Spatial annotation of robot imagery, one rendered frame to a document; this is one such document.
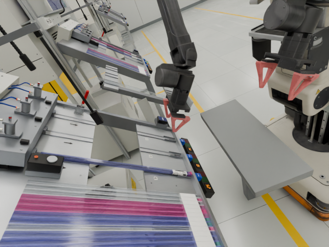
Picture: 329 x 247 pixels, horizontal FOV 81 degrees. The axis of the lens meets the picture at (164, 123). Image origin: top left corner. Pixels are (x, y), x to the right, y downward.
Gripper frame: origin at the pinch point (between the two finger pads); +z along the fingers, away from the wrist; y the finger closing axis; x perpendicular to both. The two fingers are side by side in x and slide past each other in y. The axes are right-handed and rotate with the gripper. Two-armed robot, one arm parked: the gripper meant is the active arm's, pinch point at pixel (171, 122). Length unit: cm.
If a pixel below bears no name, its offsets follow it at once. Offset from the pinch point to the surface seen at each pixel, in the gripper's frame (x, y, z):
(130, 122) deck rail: -12.0, -18.6, 13.2
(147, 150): -6.8, 0.3, 13.8
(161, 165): -2.3, 7.9, 14.5
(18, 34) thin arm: -44, 5, -23
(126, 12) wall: 35, -759, 17
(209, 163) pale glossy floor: 66, -45, 66
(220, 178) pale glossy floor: 67, -29, 65
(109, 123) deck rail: -21.5, -18.7, 14.8
